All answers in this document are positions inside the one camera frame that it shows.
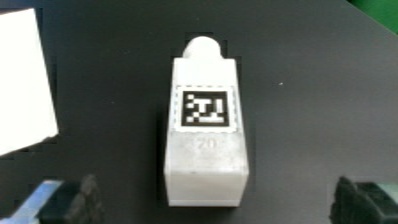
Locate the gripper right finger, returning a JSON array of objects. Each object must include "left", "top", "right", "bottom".
[{"left": 328, "top": 177, "right": 398, "bottom": 224}]

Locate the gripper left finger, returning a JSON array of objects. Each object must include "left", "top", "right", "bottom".
[{"left": 3, "top": 175, "right": 104, "bottom": 224}]

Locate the white table leg number 20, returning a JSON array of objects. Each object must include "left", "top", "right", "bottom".
[{"left": 163, "top": 36, "right": 248, "bottom": 207}]

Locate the white square tabletop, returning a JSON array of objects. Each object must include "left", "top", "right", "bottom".
[{"left": 0, "top": 9, "right": 58, "bottom": 156}]

